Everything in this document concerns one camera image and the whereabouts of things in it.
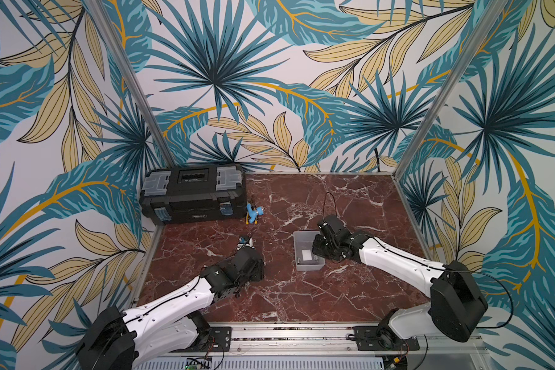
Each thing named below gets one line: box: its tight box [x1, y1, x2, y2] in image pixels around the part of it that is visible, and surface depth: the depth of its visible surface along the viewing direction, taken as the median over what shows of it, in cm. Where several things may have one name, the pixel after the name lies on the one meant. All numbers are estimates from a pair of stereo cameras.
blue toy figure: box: [245, 202, 265, 225], surface depth 103 cm
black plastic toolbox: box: [138, 163, 248, 226], surface depth 94 cm
